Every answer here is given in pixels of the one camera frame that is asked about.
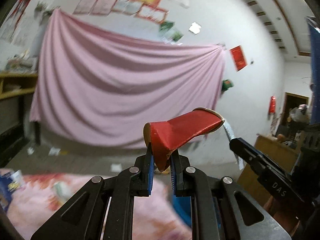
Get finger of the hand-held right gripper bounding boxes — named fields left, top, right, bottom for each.
left=246, top=142, right=292, bottom=178
left=229, top=137, right=304, bottom=201

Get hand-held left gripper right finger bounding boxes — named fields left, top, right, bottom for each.
left=170, top=152, right=264, bottom=240

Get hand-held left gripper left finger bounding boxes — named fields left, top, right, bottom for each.
left=30, top=142, right=154, bottom=240

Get blue plastic bucket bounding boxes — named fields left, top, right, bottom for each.
left=171, top=165, right=193, bottom=228

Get red snack packet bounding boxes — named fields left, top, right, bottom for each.
left=143, top=108, right=225, bottom=173

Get person's right hand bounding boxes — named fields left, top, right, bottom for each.
left=262, top=196, right=304, bottom=238

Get wooden cabinet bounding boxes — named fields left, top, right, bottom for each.
left=237, top=133, right=302, bottom=206

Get red hanging ornament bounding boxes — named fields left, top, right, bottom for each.
left=268, top=95, right=277, bottom=115

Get cluttered doorway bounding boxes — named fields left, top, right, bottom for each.
left=279, top=92, right=311, bottom=142

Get green hanging ornament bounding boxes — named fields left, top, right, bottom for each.
left=221, top=79, right=234, bottom=91

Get green white packet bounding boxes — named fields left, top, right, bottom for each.
left=53, top=181, right=71, bottom=201

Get pink hanging cloth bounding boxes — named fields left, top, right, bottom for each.
left=29, top=8, right=226, bottom=150

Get pink floral blanket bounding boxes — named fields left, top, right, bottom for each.
left=0, top=169, right=193, bottom=240

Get dark table leg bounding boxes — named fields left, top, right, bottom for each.
left=34, top=120, right=42, bottom=146

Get blue snack packet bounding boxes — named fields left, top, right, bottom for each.
left=0, top=170, right=23, bottom=211

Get wooden shelf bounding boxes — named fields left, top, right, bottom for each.
left=0, top=71, right=38, bottom=100

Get clutter on shelf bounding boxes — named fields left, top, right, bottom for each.
left=5, top=51, right=38, bottom=75

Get red wall poster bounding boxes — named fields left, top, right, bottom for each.
left=229, top=45, right=248, bottom=72

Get white wall paper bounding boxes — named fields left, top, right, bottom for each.
left=188, top=22, right=202, bottom=34

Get green wall pictures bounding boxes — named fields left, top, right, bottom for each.
left=159, top=21, right=183, bottom=43

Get row of wall certificates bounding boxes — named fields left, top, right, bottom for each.
left=73, top=0, right=191, bottom=26

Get wall papers with red strips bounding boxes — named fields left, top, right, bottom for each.
left=0, top=0, right=40, bottom=46

